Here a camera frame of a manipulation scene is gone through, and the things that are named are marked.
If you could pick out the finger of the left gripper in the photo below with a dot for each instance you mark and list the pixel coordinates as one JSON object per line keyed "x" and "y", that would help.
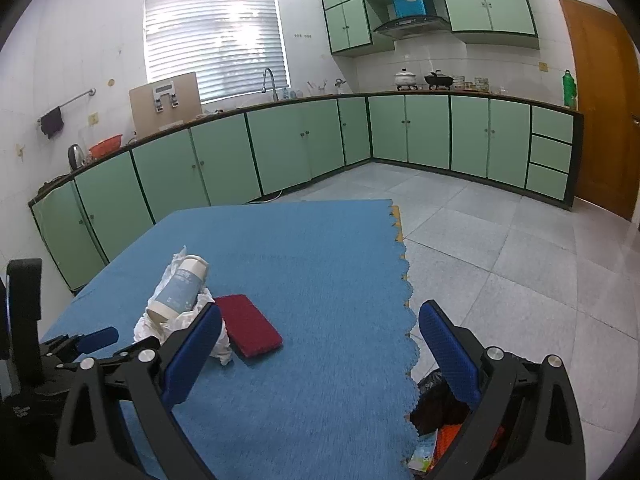
{"x": 98, "y": 340}

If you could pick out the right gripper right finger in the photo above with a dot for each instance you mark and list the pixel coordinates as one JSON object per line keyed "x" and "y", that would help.
{"x": 456, "y": 351}

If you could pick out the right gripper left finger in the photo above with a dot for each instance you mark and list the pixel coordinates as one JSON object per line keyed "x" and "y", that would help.
{"x": 184, "y": 353}

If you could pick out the blue white paper cup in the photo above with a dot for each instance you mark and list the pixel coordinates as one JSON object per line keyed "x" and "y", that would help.
{"x": 179, "y": 287}

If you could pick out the large orange foam net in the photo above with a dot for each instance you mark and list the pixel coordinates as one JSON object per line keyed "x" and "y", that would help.
{"x": 447, "y": 434}

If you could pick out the light blue drink carton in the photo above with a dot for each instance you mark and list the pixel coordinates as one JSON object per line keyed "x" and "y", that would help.
{"x": 422, "y": 459}

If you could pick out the black trash bin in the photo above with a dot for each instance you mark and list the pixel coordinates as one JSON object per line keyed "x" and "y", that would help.
{"x": 437, "y": 407}

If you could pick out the green lower kitchen cabinets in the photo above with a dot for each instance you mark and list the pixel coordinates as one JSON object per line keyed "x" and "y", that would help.
{"x": 87, "y": 218}

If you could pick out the green kitchen cabinets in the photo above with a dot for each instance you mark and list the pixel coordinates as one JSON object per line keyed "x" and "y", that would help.
{"x": 350, "y": 23}
{"x": 87, "y": 218}

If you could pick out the green upper kitchen cabinets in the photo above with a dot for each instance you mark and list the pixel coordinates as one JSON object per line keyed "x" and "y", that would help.
{"x": 350, "y": 23}

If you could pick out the dark red sponge pad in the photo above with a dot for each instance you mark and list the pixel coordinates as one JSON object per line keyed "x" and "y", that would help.
{"x": 248, "y": 329}

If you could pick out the blue table mat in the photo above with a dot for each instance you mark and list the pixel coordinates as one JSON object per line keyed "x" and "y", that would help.
{"x": 333, "y": 401}

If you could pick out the steel electric kettle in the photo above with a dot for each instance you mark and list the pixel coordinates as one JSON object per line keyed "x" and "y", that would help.
{"x": 76, "y": 157}

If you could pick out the orange plastic basin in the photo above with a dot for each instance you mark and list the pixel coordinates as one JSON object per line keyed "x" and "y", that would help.
{"x": 106, "y": 147}

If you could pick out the dark hanging towel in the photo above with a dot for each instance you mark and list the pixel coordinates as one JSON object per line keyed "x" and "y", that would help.
{"x": 52, "y": 122}

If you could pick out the brown cardboard box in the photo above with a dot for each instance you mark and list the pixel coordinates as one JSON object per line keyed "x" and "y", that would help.
{"x": 165, "y": 104}

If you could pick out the black wok pan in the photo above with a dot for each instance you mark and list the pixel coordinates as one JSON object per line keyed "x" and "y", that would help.
{"x": 437, "y": 80}

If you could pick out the white cooking pot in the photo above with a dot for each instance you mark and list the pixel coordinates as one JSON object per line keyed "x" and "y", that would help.
{"x": 405, "y": 80}

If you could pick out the green thermos bottle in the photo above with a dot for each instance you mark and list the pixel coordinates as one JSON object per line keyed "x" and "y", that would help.
{"x": 569, "y": 90}

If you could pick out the chrome sink faucet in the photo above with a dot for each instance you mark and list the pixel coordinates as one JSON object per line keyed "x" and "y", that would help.
{"x": 269, "y": 84}

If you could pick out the brown wooden door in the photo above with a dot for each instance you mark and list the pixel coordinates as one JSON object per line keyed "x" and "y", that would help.
{"x": 607, "y": 73}

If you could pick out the black range hood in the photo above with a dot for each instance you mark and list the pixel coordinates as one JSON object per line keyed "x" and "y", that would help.
{"x": 412, "y": 26}

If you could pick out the white window blind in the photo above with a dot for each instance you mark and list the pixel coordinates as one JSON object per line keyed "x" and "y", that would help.
{"x": 227, "y": 43}

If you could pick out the blue box above hood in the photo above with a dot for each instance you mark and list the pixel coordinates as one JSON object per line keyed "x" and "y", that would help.
{"x": 407, "y": 8}

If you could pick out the metal towel rail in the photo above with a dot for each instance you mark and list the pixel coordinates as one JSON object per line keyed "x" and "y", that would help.
{"x": 87, "y": 94}

